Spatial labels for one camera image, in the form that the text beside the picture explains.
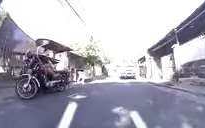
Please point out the white vehicle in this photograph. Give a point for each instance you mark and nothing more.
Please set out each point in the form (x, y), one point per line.
(127, 71)

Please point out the dark roofed house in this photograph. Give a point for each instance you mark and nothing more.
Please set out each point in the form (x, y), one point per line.
(10, 40)

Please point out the building with canopy roof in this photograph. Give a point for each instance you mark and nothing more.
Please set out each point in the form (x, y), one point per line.
(61, 58)

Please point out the robot's own part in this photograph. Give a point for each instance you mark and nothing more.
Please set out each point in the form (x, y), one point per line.
(67, 115)
(137, 119)

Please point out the building with pale wall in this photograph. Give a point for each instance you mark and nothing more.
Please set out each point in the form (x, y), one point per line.
(190, 50)

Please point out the green tree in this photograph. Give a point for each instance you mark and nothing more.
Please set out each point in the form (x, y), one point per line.
(91, 53)

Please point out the motorcycle with sidecar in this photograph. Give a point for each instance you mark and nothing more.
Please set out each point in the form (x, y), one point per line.
(40, 71)

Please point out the grey asphalt road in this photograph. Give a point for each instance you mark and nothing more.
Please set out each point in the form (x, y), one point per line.
(103, 100)

